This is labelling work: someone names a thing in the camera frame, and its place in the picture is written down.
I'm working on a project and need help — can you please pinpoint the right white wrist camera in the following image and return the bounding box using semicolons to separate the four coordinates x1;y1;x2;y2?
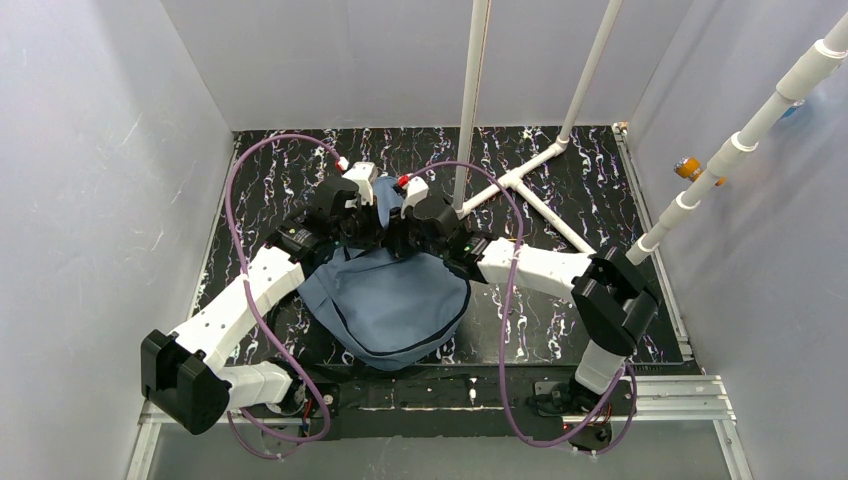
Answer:
397;174;429;218

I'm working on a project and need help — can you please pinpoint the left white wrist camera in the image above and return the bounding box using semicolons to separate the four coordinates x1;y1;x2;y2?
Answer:
335;157;378;205

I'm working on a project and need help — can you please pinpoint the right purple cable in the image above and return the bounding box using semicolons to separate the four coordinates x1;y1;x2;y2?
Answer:
397;160;639;458

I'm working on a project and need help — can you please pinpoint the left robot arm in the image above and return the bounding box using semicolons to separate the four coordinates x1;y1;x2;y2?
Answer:
140;170;382;435

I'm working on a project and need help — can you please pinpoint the orange knob on wall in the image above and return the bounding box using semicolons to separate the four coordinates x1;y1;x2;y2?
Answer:
674;157;703;183

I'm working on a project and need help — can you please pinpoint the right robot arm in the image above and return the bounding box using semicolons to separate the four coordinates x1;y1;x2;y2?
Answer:
384;196;662;395

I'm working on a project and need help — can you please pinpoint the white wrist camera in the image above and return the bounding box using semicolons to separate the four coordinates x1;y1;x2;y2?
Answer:
335;157;378;205
397;174;429;218

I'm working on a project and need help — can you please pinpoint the blue student backpack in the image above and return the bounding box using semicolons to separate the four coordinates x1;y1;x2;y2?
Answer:
297;177;471;371

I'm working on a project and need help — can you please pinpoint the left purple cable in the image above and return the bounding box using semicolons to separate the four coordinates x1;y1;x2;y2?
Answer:
223;133;352;462

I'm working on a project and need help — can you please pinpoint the purple cable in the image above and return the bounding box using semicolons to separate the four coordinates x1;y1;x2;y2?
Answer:
397;160;639;458
223;133;352;462

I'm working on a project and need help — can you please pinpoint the aluminium rail base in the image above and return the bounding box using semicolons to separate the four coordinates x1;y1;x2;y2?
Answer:
128;366;752;479

